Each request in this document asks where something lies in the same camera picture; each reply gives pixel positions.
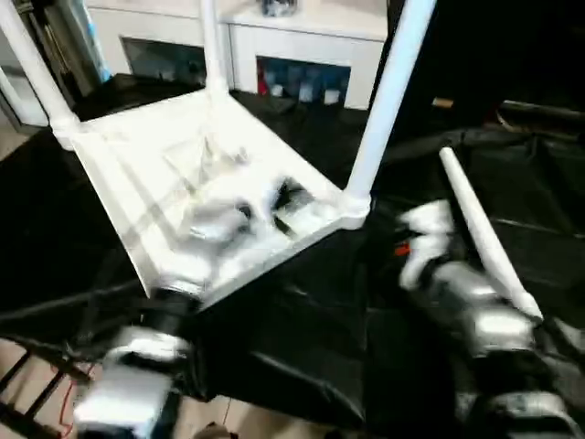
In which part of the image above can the white plastic table leg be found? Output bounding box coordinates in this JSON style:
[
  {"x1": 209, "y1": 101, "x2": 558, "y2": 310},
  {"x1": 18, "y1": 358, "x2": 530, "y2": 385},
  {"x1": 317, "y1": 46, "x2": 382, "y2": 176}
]
[
  {"x1": 438, "y1": 146, "x2": 545, "y2": 322},
  {"x1": 0, "y1": 0, "x2": 80, "y2": 134},
  {"x1": 344, "y1": 0, "x2": 439, "y2": 203},
  {"x1": 197, "y1": 0, "x2": 230, "y2": 101}
]

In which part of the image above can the white plastic table top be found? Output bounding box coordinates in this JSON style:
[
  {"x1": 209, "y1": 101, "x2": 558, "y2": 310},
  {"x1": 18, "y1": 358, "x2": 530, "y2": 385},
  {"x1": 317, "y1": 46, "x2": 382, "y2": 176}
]
[{"x1": 48, "y1": 85, "x2": 375, "y2": 313}]

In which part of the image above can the black plastic mat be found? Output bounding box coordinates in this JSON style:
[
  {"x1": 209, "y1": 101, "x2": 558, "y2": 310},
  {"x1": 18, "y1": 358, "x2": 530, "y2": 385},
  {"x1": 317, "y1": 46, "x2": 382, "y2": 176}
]
[{"x1": 0, "y1": 70, "x2": 585, "y2": 439}]

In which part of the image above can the dark bag of small parts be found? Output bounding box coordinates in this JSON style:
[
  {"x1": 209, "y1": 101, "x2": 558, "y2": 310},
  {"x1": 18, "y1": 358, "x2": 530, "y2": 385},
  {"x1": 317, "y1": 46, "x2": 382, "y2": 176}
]
[{"x1": 259, "y1": 0, "x2": 299, "y2": 18}]

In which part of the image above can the black speaker cabinet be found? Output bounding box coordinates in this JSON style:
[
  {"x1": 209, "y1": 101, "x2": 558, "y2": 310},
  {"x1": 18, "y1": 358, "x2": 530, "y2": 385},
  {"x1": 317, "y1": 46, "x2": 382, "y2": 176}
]
[{"x1": 378, "y1": 0, "x2": 506, "y2": 124}]

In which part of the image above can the white sideboard cabinet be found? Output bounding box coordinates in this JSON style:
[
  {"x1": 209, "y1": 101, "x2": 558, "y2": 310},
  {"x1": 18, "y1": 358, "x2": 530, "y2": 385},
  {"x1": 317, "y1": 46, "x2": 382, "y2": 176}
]
[{"x1": 84, "y1": 0, "x2": 389, "y2": 111}]

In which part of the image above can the dark brown rounded object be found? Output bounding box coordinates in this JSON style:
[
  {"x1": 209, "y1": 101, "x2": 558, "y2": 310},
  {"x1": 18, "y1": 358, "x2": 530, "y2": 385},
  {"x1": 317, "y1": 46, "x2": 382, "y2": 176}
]
[{"x1": 195, "y1": 423, "x2": 241, "y2": 439}]

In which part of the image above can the blue and white tube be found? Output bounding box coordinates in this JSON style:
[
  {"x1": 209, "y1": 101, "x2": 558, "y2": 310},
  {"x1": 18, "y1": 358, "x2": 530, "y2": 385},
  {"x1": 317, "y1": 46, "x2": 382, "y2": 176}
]
[{"x1": 78, "y1": 0, "x2": 114, "y2": 82}]

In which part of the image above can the grey metal tripod stand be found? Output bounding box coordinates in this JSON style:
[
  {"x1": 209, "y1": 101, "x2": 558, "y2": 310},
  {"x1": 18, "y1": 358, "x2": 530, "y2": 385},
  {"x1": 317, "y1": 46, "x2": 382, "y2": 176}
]
[{"x1": 25, "y1": 0, "x2": 102, "y2": 104}]

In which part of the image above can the white slanted pipe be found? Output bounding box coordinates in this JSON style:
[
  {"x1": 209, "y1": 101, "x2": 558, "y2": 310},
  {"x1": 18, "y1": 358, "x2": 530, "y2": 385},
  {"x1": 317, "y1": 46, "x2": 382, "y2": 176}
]
[{"x1": 0, "y1": 67, "x2": 49, "y2": 128}]

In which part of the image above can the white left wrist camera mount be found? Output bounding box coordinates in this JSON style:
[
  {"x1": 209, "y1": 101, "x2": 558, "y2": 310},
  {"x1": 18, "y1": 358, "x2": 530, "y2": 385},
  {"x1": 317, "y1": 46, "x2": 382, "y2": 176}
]
[{"x1": 212, "y1": 177, "x2": 285, "y2": 240}]

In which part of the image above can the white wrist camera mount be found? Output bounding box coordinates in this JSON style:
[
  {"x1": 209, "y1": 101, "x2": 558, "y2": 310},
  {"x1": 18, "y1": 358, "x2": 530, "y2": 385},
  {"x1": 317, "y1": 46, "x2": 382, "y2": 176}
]
[
  {"x1": 212, "y1": 177, "x2": 285, "y2": 240},
  {"x1": 396, "y1": 199, "x2": 459, "y2": 290}
]

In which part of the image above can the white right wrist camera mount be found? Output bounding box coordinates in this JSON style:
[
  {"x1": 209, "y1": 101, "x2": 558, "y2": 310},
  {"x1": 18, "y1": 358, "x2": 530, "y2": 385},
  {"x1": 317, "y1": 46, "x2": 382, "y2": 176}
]
[{"x1": 396, "y1": 199, "x2": 459, "y2": 290}]

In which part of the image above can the black metal floor frame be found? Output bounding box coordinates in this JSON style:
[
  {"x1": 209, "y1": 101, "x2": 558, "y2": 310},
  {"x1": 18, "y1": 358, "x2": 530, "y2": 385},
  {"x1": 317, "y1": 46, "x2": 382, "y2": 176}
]
[{"x1": 0, "y1": 336, "x2": 95, "y2": 439}]

